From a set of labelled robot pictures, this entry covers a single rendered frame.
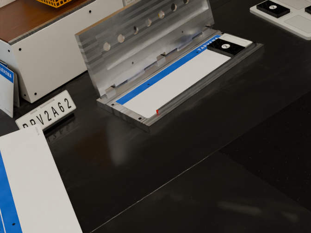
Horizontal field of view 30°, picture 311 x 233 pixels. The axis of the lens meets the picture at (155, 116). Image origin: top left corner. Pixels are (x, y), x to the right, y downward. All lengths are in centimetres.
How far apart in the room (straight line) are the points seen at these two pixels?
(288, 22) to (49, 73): 71
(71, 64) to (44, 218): 65
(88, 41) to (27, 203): 48
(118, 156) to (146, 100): 20
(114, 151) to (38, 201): 29
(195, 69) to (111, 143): 33
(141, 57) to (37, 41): 28
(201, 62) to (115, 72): 24
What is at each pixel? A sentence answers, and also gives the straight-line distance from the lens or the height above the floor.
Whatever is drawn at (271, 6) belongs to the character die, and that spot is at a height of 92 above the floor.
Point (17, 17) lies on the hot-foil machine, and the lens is 166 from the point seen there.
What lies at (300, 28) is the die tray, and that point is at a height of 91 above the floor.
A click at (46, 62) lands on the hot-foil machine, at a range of 160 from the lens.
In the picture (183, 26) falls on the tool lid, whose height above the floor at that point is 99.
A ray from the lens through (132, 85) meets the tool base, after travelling 155.
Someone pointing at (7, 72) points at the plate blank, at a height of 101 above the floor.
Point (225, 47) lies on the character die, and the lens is 162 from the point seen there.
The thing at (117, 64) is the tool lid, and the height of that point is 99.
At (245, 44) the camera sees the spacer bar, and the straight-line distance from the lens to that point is 163.
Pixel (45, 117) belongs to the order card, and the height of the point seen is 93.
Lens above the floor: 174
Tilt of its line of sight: 36 degrees down
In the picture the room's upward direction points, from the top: 12 degrees counter-clockwise
